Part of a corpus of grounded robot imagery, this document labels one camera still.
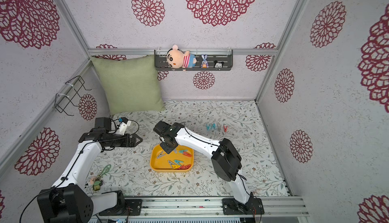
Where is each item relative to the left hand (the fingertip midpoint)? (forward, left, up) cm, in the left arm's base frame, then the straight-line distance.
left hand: (135, 141), depth 82 cm
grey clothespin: (-2, -12, -14) cm, 19 cm away
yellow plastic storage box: (-5, -24, -15) cm, 28 cm away
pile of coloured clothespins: (-8, -22, -14) cm, 27 cm away
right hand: (0, -17, -4) cm, 18 cm away
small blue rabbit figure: (+40, -38, +20) cm, 59 cm away
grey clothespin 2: (+19, -49, -15) cm, 55 cm away
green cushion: (+36, +9, +8) cm, 38 cm away
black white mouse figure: (+42, -47, +19) cm, 66 cm away
